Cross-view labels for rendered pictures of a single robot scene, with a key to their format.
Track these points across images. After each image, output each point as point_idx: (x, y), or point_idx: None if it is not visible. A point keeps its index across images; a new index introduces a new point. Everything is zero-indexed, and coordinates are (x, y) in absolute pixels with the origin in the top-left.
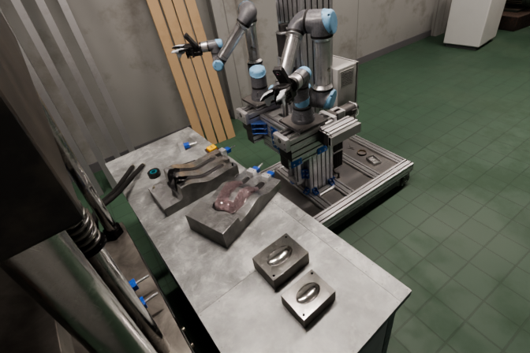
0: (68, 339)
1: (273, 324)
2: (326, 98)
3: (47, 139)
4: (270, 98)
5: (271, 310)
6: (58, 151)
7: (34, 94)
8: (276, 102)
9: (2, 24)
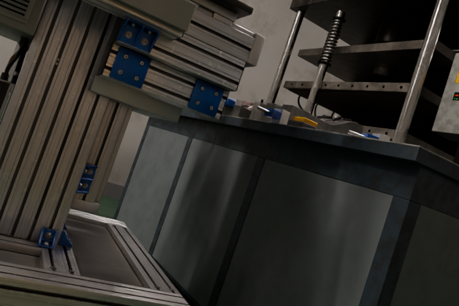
0: (302, 52)
1: None
2: None
3: (299, 1)
4: None
5: None
6: (301, 4)
7: None
8: None
9: None
